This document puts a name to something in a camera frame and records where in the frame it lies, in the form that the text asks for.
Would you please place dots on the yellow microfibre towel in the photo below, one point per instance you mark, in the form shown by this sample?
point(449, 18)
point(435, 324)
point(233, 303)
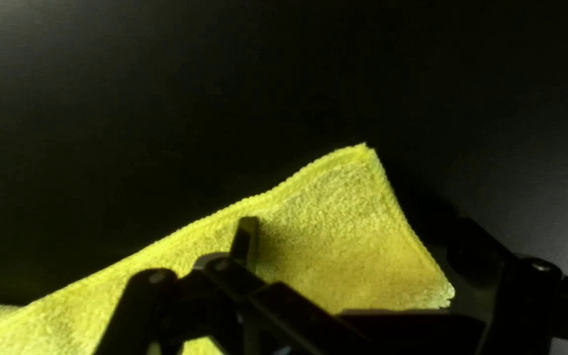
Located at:
point(343, 231)

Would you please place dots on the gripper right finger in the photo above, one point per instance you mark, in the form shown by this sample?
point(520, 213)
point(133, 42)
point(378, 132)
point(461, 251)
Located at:
point(520, 296)

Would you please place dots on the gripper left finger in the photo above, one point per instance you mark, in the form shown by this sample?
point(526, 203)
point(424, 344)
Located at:
point(225, 296)

